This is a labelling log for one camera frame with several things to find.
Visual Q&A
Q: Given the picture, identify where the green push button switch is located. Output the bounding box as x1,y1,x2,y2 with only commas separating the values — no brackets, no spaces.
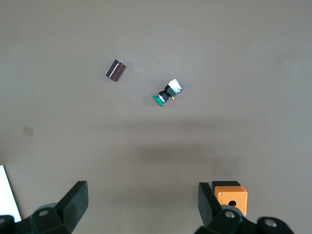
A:
153,78,183,107

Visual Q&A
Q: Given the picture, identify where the white plastic drawer cabinet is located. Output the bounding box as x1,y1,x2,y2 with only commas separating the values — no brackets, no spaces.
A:
0,164,22,223

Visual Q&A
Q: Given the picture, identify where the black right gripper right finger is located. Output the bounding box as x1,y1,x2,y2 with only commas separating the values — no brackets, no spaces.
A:
195,182,244,234

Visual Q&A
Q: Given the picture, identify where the orange box with hole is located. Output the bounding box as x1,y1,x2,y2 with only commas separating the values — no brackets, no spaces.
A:
211,180,248,217

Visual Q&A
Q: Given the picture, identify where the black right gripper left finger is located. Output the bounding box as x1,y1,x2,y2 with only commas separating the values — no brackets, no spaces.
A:
29,180,88,234

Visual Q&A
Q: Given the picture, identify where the dark purple capacitor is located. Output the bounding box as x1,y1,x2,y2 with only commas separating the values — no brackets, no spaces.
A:
105,58,127,82

